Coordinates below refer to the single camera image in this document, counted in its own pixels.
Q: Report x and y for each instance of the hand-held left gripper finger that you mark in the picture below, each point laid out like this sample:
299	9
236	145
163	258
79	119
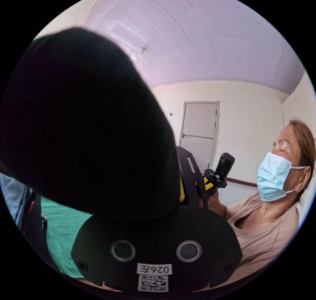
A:
182	190

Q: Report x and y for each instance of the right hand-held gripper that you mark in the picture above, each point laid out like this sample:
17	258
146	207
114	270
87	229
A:
212	181

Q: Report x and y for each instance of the black coat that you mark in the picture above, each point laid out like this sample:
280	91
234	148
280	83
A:
81	122

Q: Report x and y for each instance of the person's right hand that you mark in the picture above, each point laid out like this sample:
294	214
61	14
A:
215	203

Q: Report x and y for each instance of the white door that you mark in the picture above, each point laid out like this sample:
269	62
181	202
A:
198	132

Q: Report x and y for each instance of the person's body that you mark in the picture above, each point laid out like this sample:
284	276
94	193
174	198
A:
269	206

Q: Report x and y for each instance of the bed with green sheet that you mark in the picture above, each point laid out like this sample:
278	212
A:
63	233

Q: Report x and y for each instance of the pile of clothes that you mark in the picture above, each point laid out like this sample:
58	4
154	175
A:
13	196

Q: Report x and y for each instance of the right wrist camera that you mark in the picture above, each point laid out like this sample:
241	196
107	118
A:
221	165

